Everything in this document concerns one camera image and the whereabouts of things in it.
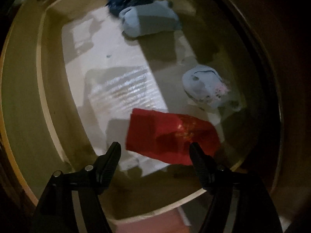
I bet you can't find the red underwear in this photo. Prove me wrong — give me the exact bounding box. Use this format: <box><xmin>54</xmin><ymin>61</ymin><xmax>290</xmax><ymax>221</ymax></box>
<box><xmin>125</xmin><ymin>108</ymin><xmax>221</xmax><ymax>166</ymax></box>

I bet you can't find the white drawer liner paper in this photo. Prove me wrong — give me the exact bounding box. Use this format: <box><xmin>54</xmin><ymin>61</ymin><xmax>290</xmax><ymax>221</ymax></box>
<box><xmin>60</xmin><ymin>6</ymin><xmax>227</xmax><ymax>178</ymax></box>

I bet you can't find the wooden drawer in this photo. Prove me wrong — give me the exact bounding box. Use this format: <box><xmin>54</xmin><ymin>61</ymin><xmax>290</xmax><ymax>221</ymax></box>
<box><xmin>1</xmin><ymin>0</ymin><xmax>281</xmax><ymax>225</ymax></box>

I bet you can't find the pale blue printed sock ball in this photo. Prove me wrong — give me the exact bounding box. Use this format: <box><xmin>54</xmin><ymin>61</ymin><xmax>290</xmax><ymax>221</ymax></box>
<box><xmin>182</xmin><ymin>65</ymin><xmax>230</xmax><ymax>108</ymax></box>

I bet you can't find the light blue folded cloth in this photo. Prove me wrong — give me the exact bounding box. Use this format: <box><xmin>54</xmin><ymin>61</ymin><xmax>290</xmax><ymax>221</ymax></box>
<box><xmin>119</xmin><ymin>0</ymin><xmax>182</xmax><ymax>38</ymax></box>

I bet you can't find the brown wooden nightstand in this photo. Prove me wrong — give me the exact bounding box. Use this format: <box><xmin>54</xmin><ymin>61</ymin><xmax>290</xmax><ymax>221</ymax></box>
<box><xmin>230</xmin><ymin>0</ymin><xmax>310</xmax><ymax>196</ymax></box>

